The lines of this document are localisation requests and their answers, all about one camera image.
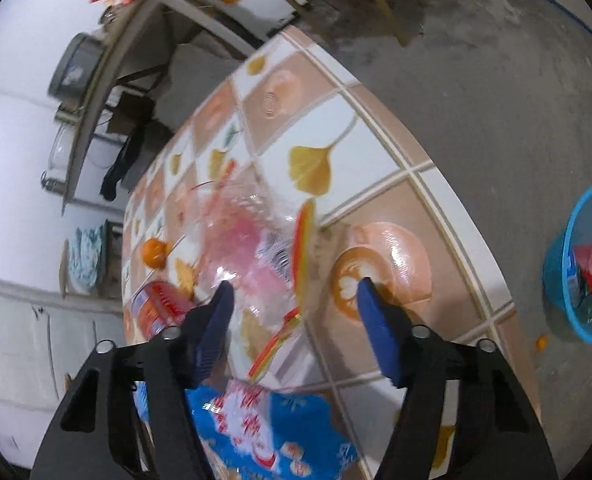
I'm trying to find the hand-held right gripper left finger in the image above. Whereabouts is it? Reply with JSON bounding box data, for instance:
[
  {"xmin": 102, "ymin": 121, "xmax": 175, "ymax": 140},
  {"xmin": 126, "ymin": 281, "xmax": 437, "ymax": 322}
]
[{"xmin": 28, "ymin": 280, "xmax": 237, "ymax": 480}]

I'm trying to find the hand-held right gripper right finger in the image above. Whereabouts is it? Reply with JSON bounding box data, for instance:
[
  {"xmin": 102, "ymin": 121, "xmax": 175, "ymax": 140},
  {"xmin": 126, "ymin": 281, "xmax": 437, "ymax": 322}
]
[{"xmin": 356, "ymin": 277, "xmax": 559, "ymax": 480}]

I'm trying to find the red drink can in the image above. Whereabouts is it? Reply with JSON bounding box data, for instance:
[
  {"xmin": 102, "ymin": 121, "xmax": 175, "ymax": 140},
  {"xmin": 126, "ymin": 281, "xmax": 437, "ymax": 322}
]
[{"xmin": 132, "ymin": 281, "xmax": 197, "ymax": 341}]

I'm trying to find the clear plastic package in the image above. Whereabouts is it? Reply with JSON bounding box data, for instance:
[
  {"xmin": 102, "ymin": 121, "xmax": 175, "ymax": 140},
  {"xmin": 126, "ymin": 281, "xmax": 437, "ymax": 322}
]
[{"xmin": 178, "ymin": 159, "xmax": 319, "ymax": 381}]

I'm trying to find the orange tangerine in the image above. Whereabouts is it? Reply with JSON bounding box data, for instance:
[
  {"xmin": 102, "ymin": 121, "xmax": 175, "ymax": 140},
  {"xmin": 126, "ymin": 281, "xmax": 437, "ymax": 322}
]
[{"xmin": 141, "ymin": 237, "xmax": 169, "ymax": 268}]

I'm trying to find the blue crinkled snack bag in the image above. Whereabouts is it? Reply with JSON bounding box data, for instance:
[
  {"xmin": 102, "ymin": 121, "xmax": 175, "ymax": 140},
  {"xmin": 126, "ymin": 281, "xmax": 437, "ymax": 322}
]
[{"xmin": 136, "ymin": 380, "xmax": 359, "ymax": 480}]

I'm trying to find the blue mesh basket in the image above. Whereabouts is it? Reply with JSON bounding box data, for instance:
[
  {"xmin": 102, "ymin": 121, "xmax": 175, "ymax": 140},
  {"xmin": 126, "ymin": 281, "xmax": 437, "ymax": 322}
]
[{"xmin": 542, "ymin": 183, "xmax": 592, "ymax": 345}]

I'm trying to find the wooden chair with cloth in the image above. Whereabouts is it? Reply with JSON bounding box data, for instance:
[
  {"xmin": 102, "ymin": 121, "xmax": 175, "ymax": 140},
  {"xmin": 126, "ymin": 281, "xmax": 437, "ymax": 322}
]
[{"xmin": 58, "ymin": 220, "xmax": 127, "ymax": 301}]

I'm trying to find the floral cloth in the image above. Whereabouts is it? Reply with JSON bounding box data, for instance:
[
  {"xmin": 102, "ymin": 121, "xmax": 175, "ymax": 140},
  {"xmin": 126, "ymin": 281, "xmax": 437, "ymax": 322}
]
[{"xmin": 68, "ymin": 225, "xmax": 104, "ymax": 293}]

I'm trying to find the leaf patterned tablecloth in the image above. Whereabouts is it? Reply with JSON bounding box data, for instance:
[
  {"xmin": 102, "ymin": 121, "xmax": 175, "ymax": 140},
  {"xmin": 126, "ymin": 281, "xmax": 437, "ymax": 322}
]
[{"xmin": 121, "ymin": 25, "xmax": 541, "ymax": 480}]

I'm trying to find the black clothing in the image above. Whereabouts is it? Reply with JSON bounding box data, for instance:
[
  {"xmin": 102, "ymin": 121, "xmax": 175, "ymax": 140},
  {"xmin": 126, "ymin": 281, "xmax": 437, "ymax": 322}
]
[{"xmin": 101, "ymin": 125, "xmax": 171, "ymax": 201}]

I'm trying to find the white door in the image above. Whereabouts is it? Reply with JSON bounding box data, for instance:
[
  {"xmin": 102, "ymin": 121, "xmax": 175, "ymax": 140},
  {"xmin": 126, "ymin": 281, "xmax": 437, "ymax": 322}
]
[{"xmin": 0, "ymin": 272, "xmax": 127, "ymax": 461}]

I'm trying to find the metal water bottle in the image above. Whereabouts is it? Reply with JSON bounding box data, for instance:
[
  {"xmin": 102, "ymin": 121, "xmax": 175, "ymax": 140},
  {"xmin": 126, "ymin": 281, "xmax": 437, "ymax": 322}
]
[{"xmin": 40, "ymin": 170, "xmax": 69, "ymax": 195}]

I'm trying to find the brown cardboard box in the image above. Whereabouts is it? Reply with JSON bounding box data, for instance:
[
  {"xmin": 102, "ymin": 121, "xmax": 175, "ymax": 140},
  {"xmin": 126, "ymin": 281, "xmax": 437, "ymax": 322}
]
[{"xmin": 108, "ymin": 95, "xmax": 154, "ymax": 136}]

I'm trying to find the clear glass bowl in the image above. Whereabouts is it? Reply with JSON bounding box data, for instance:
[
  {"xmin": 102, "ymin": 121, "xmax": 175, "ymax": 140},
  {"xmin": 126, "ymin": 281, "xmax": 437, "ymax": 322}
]
[{"xmin": 50, "ymin": 122, "xmax": 77, "ymax": 171}]

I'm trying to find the white sack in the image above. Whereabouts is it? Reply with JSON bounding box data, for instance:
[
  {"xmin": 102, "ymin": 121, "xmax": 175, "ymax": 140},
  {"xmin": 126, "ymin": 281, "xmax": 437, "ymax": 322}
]
[{"xmin": 156, "ymin": 42, "xmax": 237, "ymax": 131}]

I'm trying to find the grey metal side table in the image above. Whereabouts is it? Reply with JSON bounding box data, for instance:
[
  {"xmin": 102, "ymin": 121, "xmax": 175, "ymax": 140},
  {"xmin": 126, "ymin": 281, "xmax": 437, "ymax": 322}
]
[{"xmin": 61, "ymin": 0, "xmax": 297, "ymax": 216}]

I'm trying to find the steel mug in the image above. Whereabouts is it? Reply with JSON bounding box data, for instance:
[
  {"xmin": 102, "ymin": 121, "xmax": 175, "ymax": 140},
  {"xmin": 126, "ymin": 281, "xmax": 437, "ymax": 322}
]
[{"xmin": 56, "ymin": 102, "xmax": 84, "ymax": 123}]

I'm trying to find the grey rice cooker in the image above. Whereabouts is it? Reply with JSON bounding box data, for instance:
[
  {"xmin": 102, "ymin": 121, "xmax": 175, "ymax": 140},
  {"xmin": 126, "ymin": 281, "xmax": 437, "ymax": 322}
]
[{"xmin": 48, "ymin": 32, "xmax": 108, "ymax": 106}]

